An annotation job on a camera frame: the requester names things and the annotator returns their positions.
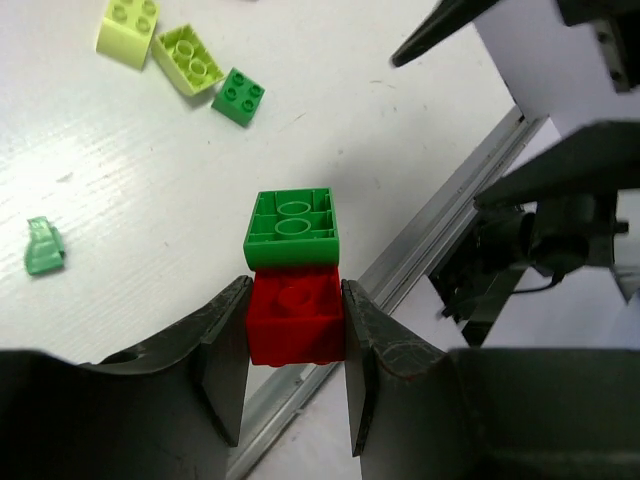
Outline green square lego right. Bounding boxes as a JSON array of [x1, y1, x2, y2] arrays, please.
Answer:
[[211, 68, 265, 128]]

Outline small green sloped lego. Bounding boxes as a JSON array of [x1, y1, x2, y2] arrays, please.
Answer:
[[24, 216, 65, 276]]

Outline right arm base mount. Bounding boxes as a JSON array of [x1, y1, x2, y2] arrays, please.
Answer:
[[429, 193, 629, 347]]

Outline aluminium table rail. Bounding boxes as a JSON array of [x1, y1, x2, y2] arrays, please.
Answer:
[[227, 108, 549, 479]]

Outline pale yellow-green lego right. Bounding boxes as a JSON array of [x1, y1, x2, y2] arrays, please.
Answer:
[[96, 0, 160, 70]]

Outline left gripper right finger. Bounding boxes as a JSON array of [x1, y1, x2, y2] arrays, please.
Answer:
[[342, 280, 639, 479]]

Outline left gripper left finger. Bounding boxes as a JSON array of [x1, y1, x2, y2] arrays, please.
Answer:
[[1, 276, 253, 479]]

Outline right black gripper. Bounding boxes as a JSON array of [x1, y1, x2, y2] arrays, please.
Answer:
[[390, 0, 639, 210]]

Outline light green lego upturned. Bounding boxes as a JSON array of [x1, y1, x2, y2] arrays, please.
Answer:
[[151, 24, 225, 97]]

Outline red long lego brick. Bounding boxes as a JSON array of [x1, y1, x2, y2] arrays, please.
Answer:
[[246, 266, 345, 367]]

